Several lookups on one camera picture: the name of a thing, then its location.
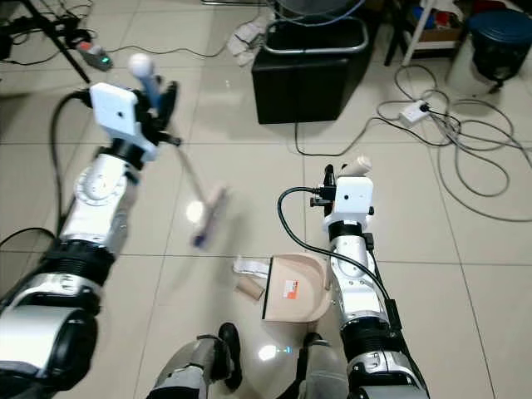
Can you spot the brown cardboard tube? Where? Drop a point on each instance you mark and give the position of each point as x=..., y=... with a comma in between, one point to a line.
x=250, y=288

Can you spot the black tripod legs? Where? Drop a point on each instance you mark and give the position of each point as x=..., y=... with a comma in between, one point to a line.
x=41, y=18

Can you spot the dark blue round bin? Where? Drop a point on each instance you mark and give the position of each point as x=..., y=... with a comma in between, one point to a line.
x=499, y=41

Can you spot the grey adapter with green light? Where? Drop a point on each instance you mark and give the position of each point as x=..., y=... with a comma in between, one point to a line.
x=96, y=56

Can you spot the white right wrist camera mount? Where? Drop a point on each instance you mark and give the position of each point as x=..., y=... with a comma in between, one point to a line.
x=353, y=199

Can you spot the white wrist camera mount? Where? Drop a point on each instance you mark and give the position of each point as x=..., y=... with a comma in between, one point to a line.
x=116, y=112
x=353, y=199

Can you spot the brown cardboard box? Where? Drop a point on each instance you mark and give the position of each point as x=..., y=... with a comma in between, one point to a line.
x=440, y=27

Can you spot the robot leg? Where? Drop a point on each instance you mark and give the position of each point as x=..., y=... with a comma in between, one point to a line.
x=199, y=362
x=324, y=370

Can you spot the robot right leg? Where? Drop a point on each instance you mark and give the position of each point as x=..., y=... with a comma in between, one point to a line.
x=324, y=370

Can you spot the robot left leg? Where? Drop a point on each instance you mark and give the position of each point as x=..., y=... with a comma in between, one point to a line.
x=199, y=362

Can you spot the white crumpled cloth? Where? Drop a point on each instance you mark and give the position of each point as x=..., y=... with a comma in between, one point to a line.
x=249, y=35

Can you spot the white stand leg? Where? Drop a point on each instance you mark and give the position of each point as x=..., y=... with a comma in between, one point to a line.
x=416, y=33

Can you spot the black box with chrome rail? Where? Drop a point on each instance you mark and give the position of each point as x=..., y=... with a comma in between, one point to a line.
x=303, y=83

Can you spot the white power strip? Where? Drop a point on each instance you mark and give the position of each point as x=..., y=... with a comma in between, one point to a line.
x=416, y=111

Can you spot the white crumpled paper scrap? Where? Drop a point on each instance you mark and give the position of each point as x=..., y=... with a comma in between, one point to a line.
x=250, y=265

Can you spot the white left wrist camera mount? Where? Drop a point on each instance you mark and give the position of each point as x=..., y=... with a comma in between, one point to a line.
x=116, y=112

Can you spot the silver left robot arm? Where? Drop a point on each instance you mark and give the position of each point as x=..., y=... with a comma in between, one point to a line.
x=100, y=195

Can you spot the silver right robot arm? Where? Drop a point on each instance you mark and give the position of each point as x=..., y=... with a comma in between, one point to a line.
x=362, y=283

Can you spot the round fan guard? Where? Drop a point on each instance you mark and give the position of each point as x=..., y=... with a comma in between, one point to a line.
x=316, y=7

